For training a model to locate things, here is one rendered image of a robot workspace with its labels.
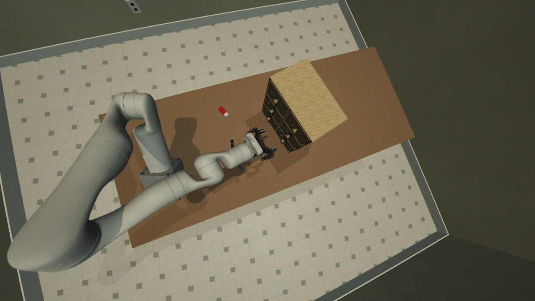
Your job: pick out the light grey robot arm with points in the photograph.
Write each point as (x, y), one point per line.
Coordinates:
(60, 236)

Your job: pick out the brown wooden drawer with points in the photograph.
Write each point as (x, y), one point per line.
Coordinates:
(289, 135)
(296, 129)
(277, 99)
(273, 110)
(284, 140)
(270, 118)

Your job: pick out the small wooden chest of drawers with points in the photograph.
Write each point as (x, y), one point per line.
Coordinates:
(309, 100)

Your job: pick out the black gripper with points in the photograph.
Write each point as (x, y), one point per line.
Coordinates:
(264, 149)

